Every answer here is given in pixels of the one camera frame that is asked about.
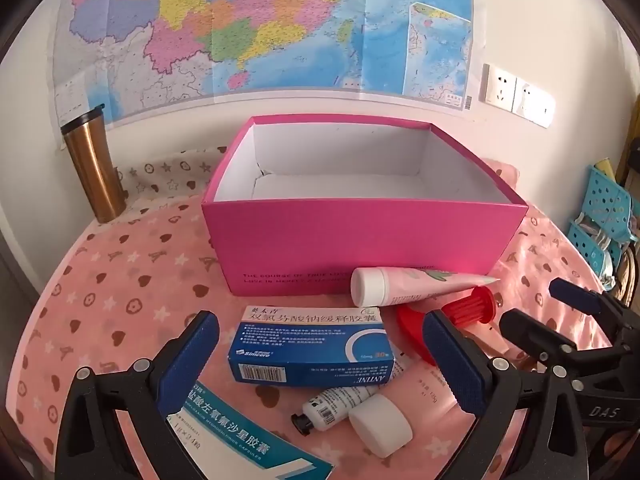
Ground wall map poster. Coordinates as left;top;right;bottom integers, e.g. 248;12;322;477
52;0;475;133

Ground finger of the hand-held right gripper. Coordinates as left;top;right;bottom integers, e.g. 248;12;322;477
548;277;640;346
500;308;626;391

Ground blue medicine box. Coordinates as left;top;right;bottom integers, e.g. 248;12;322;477
227;305;399;389

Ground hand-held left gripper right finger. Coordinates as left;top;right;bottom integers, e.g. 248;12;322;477
421;308;591;480

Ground red plastic bottle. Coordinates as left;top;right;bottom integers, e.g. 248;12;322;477
397;285;497;366

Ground pink printed blanket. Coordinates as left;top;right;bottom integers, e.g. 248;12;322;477
10;146;621;480

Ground small white tube black cap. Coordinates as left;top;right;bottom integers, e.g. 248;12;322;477
291;355;407;436

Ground large pink tube white cap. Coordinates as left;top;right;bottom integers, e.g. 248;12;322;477
348;352;458;459

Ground pink cardboard box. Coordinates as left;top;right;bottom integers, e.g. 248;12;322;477
201;114;530;297

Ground teal and white medicine box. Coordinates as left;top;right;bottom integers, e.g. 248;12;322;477
165;385;335;480

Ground white tube green print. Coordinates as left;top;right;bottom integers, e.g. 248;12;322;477
350;266;502;307

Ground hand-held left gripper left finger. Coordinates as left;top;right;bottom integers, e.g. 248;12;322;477
54;310;221;480

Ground white wall socket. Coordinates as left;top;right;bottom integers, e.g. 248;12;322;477
481;63;521;113

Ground blue plastic basket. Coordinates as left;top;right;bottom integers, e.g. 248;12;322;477
568;166;640;281

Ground copper travel tumbler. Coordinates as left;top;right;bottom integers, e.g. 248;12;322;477
60;104;127;224

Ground white wall sockets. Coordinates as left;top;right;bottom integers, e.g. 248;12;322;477
515;78;557;128

